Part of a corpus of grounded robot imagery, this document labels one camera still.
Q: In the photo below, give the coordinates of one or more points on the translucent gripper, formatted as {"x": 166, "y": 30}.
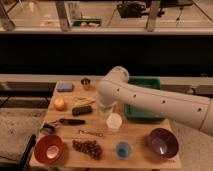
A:
{"x": 106, "y": 110}

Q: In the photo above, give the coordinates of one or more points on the black eraser block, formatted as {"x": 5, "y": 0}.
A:
{"x": 81, "y": 110}

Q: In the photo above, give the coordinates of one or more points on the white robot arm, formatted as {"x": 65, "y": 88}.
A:
{"x": 190, "y": 110}

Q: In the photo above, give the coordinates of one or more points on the white plastic cup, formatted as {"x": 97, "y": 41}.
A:
{"x": 114, "y": 122}

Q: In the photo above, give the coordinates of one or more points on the small metal cup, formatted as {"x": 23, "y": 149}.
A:
{"x": 86, "y": 83}

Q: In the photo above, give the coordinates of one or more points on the blue plastic cup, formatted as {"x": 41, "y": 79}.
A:
{"x": 123, "y": 150}

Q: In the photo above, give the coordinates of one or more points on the green plastic tray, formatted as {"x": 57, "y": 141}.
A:
{"x": 136, "y": 114}

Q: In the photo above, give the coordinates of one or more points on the bunch of dark grapes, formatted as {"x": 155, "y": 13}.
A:
{"x": 91, "y": 148}

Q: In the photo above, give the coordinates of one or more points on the orange fruit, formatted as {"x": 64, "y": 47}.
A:
{"x": 59, "y": 104}

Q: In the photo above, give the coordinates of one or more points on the blue sponge block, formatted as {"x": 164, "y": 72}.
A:
{"x": 64, "y": 87}

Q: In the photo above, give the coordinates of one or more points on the purple bowl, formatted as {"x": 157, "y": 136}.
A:
{"x": 163, "y": 143}

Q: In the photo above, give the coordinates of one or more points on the red bowl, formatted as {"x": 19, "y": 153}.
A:
{"x": 48, "y": 149}

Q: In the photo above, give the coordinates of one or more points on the green box on shelf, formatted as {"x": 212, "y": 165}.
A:
{"x": 87, "y": 22}

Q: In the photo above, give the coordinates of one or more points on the black handled scoop tool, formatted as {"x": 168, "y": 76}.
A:
{"x": 50, "y": 128}

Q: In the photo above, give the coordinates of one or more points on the black camera device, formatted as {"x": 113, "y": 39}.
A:
{"x": 131, "y": 9}

